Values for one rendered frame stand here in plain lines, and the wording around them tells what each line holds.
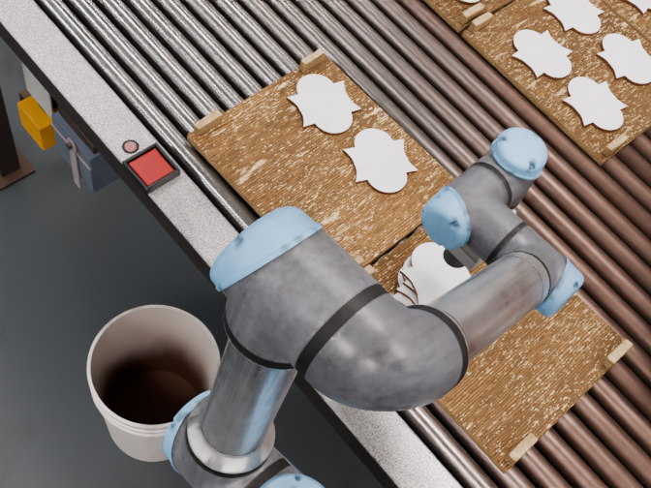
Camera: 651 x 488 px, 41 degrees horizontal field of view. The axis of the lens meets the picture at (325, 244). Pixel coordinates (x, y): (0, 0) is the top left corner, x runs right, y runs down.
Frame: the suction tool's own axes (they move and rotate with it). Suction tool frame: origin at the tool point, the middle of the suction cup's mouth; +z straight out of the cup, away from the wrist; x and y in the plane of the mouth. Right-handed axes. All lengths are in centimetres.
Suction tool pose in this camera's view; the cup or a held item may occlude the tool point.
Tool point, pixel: (455, 257)
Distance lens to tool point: 146.0
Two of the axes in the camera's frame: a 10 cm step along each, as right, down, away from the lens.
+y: -6.7, -6.9, 2.6
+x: -7.2, 5.3, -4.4
